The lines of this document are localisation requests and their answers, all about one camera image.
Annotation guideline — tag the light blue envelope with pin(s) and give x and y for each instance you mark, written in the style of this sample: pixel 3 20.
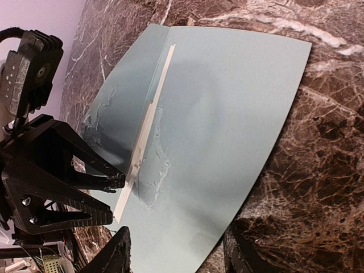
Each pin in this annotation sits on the light blue envelope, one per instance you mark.
pixel 223 104

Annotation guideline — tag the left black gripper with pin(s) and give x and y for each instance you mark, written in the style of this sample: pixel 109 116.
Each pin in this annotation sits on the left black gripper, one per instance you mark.
pixel 37 205

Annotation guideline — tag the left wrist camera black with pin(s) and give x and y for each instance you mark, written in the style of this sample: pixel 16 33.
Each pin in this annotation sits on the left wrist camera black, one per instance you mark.
pixel 29 71

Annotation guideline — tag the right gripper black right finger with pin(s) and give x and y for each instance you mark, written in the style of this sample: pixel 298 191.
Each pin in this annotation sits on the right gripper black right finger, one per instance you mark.
pixel 239 255

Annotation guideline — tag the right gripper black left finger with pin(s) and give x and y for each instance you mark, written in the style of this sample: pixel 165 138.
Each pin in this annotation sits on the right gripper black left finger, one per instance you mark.
pixel 115 256

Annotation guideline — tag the white letter paper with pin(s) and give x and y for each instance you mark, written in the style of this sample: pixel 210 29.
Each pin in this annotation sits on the white letter paper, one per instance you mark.
pixel 141 142

